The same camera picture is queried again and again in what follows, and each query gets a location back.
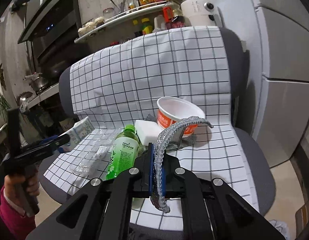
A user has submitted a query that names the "clear plastic container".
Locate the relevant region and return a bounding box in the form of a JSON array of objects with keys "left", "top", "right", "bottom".
[{"left": 69, "top": 128, "right": 123, "bottom": 177}]

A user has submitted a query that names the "silver foil wrapper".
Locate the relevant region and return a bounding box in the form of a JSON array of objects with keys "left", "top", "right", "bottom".
[{"left": 149, "top": 115, "right": 214, "bottom": 214}]

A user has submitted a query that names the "green white snack packet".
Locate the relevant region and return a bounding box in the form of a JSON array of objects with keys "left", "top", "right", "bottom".
[{"left": 58, "top": 116, "right": 95, "bottom": 153}]

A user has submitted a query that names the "green tea bottle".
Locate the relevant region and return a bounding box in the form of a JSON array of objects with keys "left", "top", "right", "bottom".
[{"left": 106, "top": 125, "right": 140, "bottom": 180}]

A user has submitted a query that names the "white sponge block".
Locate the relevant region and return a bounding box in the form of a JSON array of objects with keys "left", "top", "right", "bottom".
[{"left": 134, "top": 120, "right": 162, "bottom": 146}]

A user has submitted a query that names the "orange white paper bowl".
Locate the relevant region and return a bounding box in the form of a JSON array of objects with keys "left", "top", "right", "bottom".
[{"left": 157, "top": 96, "right": 205, "bottom": 129}]

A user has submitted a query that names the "grey rag cloth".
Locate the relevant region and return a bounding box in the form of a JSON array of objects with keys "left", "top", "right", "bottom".
[{"left": 139, "top": 114, "right": 197, "bottom": 153}]

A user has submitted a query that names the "trash bin with bag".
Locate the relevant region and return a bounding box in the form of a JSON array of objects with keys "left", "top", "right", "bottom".
[{"left": 269, "top": 219, "right": 291, "bottom": 240}]

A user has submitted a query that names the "curved kitchen shelf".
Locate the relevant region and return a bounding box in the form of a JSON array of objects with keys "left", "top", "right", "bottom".
[{"left": 74, "top": 1, "right": 166, "bottom": 44}]

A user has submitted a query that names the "left hand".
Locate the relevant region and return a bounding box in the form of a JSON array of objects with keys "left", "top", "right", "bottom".
[{"left": 4, "top": 173, "right": 39, "bottom": 200}]

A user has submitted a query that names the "grey office chair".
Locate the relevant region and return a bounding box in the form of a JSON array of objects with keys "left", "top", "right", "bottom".
[{"left": 38, "top": 27, "right": 277, "bottom": 217}]

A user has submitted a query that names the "steel cooking pot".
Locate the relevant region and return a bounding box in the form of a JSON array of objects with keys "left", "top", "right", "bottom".
[{"left": 24, "top": 73, "right": 49, "bottom": 94}]

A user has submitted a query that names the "white grid cloth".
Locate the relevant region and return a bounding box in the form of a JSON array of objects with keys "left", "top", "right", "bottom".
[{"left": 43, "top": 25, "right": 260, "bottom": 231}]

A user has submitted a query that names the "black range hood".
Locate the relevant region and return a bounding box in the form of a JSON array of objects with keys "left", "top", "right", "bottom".
[{"left": 18, "top": 0, "right": 81, "bottom": 62}]

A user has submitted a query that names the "green yellow cap bottle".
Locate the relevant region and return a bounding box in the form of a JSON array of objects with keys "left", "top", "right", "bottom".
[{"left": 141, "top": 18, "right": 153, "bottom": 35}]

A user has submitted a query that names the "white jug bottle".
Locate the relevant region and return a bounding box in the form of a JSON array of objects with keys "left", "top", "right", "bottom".
[{"left": 152, "top": 15, "right": 166, "bottom": 33}]

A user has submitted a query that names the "dark soy sauce bottle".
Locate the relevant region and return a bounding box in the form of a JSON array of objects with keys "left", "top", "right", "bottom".
[{"left": 163, "top": 0, "right": 186, "bottom": 29}]

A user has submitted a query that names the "white air fryer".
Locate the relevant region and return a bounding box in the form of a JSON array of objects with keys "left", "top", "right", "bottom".
[{"left": 180, "top": 0, "right": 223, "bottom": 27}]

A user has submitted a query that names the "silver refrigerator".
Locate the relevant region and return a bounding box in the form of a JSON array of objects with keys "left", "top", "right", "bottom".
[{"left": 214, "top": 0, "right": 309, "bottom": 167}]

